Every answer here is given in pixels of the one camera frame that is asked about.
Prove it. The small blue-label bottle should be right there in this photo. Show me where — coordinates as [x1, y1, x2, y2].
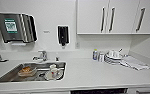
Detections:
[92, 49, 99, 62]

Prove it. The chrome sink faucet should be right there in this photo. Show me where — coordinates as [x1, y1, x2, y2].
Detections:
[32, 50, 49, 63]

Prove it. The steel paper towel dispenser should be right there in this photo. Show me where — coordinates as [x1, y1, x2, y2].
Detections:
[0, 12, 39, 44]

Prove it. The white drawer unit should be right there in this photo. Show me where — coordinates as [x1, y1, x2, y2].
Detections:
[127, 87, 150, 94]

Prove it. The white three-door wall cabinet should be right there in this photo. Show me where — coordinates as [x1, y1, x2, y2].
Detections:
[76, 0, 150, 35]

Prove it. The black wall soap dispenser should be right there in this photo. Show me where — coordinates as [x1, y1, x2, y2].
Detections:
[56, 25, 70, 47]

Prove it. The small chrome sink knob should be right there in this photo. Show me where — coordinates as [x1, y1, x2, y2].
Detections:
[54, 54, 60, 62]

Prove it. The white wall outlet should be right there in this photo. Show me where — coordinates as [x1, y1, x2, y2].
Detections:
[74, 41, 81, 49]

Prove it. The bowl with orange leftovers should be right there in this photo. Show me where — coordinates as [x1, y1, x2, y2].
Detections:
[18, 65, 37, 77]

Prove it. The white printed mug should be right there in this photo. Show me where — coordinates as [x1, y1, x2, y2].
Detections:
[49, 64, 59, 78]

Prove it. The white folded cloth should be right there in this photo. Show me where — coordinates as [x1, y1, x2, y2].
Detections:
[120, 55, 150, 72]

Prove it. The stack of white plates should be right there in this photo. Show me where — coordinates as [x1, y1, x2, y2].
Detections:
[104, 49, 125, 66]

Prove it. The dark bar cabinet handle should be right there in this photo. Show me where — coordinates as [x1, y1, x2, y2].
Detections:
[135, 7, 147, 34]
[99, 6, 107, 34]
[108, 6, 116, 34]

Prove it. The stainless steel sink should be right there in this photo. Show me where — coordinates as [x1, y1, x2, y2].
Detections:
[0, 61, 68, 84]

